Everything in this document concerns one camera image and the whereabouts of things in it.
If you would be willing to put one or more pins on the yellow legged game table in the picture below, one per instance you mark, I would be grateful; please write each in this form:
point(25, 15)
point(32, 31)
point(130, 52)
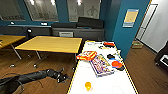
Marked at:
point(101, 81)

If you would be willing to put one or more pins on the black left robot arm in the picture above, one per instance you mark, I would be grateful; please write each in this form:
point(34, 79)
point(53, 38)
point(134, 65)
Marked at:
point(26, 78)

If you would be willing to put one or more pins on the low dark sofa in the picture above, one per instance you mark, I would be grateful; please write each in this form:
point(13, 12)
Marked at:
point(23, 30)

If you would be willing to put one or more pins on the white paper label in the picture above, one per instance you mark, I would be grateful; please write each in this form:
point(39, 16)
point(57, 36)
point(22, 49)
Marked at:
point(66, 34)

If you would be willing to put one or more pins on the black wheeled cart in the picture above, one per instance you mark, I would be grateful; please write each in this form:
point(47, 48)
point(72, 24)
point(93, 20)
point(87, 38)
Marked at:
point(162, 55)

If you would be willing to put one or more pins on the red game box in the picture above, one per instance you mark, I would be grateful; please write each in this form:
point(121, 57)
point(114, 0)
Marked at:
point(86, 55)

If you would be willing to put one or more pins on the red flat tray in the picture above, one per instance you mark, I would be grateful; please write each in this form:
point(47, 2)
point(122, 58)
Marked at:
point(109, 44)

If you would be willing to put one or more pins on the long yellow wooden table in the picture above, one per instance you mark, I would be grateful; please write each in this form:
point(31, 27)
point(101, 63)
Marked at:
point(50, 44)

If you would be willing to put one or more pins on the small orange plastic bowl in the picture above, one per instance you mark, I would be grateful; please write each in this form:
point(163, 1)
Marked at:
point(87, 86)

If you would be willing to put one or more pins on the short yellow wooden table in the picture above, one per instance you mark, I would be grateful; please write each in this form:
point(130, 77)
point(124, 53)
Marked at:
point(10, 39)

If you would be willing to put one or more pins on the dark grey sofa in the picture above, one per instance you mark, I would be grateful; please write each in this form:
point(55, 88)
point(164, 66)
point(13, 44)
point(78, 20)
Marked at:
point(83, 28)

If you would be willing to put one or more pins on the red air hockey paddle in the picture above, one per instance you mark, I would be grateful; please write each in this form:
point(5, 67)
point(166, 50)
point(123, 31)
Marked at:
point(116, 64)

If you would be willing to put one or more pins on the black round puck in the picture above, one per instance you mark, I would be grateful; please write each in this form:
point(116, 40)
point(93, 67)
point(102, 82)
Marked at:
point(120, 67)

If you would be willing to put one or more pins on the cardboard box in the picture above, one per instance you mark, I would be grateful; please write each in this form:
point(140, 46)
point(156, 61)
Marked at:
point(136, 44)

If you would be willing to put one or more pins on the colourful snack box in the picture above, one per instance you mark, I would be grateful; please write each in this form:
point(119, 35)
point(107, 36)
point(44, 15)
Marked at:
point(101, 65)

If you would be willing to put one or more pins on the interior glass window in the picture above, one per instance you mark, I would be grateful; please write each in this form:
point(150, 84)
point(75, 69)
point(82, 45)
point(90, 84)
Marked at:
point(41, 10)
point(11, 10)
point(83, 10)

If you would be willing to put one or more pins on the yellow wall sign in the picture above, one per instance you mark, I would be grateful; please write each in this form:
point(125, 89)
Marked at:
point(130, 18)

